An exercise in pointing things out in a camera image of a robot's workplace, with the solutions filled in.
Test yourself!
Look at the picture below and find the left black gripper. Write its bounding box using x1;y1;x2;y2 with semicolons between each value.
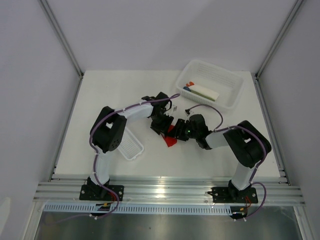
150;111;174;138

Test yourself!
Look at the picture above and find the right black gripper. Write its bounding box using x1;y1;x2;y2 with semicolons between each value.
166;119;199;142

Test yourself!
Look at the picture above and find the red paper napkin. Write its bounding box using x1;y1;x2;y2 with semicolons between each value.
160;133;178;148

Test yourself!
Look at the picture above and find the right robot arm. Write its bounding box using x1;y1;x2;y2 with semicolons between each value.
165;114;272;202

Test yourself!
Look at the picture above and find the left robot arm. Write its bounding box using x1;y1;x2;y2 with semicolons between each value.
87;92;180;200

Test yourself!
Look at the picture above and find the small white utensil tray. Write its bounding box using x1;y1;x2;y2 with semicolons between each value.
117;127;144;161

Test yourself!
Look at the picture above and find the orange utensil in basket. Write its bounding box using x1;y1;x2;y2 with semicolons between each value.
186;81;194;87

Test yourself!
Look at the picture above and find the large white plastic basket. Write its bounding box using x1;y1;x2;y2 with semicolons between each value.
175;59;245;112

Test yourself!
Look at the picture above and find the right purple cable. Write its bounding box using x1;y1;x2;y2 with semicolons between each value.
184;104;267;222

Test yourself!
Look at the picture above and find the purple cable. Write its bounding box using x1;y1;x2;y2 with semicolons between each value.
184;104;267;222
59;93;181;223

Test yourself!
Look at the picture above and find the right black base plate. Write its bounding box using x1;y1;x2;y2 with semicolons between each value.
207;186;258;204

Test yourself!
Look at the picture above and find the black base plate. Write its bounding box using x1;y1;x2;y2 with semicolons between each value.
207;186;258;204
79;184;125;201

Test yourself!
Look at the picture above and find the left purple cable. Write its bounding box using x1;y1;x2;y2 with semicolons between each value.
59;93;181;223

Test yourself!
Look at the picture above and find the white slotted cable duct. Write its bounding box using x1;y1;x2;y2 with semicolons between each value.
43;202;232;216

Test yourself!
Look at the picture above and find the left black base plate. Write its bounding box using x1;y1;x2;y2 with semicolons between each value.
79;184;125;201

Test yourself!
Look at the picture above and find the aluminium front rail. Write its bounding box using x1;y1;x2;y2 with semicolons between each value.
33;175;306;207

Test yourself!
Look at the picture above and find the right aluminium frame post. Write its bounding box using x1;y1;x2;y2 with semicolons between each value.
255;0;307;80

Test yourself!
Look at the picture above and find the aluminium frame post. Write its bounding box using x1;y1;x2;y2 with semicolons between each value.
37;0;84;79
255;0;307;80

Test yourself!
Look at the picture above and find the left aluminium frame post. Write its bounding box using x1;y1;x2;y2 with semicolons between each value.
37;0;84;79

